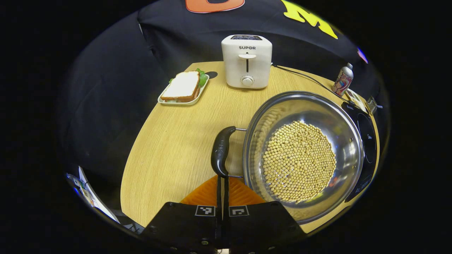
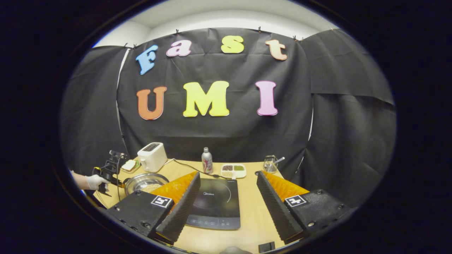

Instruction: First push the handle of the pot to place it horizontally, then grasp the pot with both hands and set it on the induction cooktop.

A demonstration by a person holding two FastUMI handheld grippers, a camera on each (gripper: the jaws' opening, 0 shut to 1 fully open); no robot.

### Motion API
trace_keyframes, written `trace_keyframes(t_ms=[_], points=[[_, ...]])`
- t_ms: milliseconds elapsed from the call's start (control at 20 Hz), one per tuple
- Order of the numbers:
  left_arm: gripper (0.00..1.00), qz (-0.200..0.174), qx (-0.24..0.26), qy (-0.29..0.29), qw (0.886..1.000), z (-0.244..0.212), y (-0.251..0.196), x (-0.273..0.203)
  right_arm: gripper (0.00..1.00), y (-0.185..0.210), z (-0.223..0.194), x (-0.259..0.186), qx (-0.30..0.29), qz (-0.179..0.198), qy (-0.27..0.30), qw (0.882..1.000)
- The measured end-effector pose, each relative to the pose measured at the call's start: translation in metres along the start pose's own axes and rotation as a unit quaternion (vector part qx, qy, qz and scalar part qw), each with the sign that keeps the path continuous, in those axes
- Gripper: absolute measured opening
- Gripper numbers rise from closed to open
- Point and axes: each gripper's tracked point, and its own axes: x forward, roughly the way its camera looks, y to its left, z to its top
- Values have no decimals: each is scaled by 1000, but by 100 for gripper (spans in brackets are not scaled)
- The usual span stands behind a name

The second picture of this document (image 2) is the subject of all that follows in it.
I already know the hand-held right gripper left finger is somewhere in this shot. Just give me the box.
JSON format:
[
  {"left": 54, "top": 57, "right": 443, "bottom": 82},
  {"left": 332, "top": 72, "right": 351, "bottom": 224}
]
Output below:
[{"left": 106, "top": 171, "right": 201, "bottom": 244}]

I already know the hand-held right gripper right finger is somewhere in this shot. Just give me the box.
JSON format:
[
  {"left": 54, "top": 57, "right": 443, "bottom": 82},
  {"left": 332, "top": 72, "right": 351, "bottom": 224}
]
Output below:
[{"left": 256, "top": 170, "right": 350, "bottom": 244}]

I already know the steel pot with black handles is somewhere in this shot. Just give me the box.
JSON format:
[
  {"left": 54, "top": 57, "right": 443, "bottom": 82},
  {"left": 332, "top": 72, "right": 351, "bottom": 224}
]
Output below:
[{"left": 124, "top": 173, "right": 170, "bottom": 196}]

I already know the black induction cooktop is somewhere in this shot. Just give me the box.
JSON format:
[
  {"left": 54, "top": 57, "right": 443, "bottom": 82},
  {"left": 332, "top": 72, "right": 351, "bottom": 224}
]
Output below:
[{"left": 186, "top": 178, "right": 241, "bottom": 230}]

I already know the small green plate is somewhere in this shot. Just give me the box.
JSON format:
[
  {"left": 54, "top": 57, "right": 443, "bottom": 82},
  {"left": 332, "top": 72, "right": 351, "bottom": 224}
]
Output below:
[{"left": 121, "top": 159, "right": 141, "bottom": 174}]

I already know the white toaster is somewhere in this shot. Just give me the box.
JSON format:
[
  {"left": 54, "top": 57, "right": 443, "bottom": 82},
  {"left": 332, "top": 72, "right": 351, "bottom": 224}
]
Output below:
[{"left": 137, "top": 142, "right": 168, "bottom": 173}]

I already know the silver bottle with colourful label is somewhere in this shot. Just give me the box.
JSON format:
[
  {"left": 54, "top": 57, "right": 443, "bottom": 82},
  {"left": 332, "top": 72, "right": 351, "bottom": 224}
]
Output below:
[{"left": 201, "top": 147, "right": 213, "bottom": 174}]

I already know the white divided tray of beans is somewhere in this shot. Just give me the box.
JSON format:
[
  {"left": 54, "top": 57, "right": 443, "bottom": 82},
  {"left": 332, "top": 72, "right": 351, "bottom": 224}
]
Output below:
[{"left": 221, "top": 163, "right": 247, "bottom": 179}]

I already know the black backdrop cloth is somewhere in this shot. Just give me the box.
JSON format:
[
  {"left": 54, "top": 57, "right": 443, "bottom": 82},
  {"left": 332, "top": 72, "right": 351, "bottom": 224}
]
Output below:
[{"left": 60, "top": 28, "right": 397, "bottom": 208}]

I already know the black power cable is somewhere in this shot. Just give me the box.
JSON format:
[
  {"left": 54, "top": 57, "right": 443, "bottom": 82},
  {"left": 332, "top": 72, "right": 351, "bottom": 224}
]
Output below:
[{"left": 164, "top": 159, "right": 230, "bottom": 180}]

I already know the wire mesh utensil holder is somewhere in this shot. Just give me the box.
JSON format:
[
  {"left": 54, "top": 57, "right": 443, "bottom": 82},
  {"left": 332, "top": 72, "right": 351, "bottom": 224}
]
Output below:
[{"left": 263, "top": 155, "right": 279, "bottom": 174}]

